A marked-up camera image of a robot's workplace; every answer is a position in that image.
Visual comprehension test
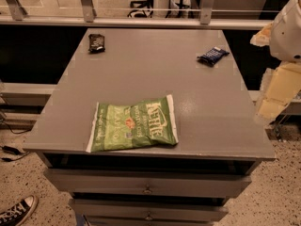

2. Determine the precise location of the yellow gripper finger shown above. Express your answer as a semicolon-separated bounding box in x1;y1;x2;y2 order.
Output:
255;62;301;121
250;24;272;47

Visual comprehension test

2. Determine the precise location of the blue rxbar blueberry bar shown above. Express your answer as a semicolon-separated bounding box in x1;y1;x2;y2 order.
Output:
197;47;229;67

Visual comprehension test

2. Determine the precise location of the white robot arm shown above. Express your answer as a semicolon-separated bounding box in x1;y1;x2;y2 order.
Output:
250;0;301;124

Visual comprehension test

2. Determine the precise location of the black rxbar chocolate bar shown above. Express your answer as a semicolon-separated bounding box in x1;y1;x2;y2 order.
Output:
88;34;105;53

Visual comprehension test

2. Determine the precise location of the grey drawer cabinet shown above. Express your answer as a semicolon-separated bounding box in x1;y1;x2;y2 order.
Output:
24;28;275;226

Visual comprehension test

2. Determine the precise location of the black office chair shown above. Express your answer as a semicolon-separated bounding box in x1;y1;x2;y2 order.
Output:
127;0;153;18

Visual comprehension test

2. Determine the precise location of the green kettle chips bag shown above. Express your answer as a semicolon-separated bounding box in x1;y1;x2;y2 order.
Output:
86;94;179;153

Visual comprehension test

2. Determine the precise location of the top grey drawer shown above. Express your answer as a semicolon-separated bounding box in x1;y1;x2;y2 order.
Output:
44;169;251;198

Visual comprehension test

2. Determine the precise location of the grey drawer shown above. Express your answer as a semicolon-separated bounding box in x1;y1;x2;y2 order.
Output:
69;199;228;221
44;169;251;198

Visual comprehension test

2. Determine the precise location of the metal railing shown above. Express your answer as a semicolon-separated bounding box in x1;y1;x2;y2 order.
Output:
0;0;267;29

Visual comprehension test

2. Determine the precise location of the black white sneaker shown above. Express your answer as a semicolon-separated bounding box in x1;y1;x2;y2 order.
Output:
0;195;39;226

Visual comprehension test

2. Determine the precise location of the black power adapter cable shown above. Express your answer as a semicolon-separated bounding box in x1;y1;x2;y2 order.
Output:
0;144;31;163

